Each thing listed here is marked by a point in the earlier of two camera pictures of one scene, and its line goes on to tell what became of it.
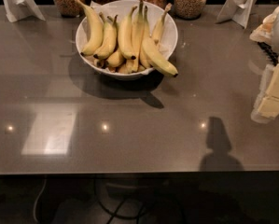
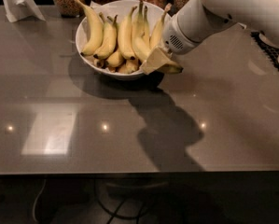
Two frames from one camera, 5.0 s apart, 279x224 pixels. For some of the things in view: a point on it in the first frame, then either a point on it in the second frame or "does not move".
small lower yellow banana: x=116 y=59 does not move
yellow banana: x=125 y=35 does not move
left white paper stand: x=19 y=3 does not move
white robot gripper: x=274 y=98 -> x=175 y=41
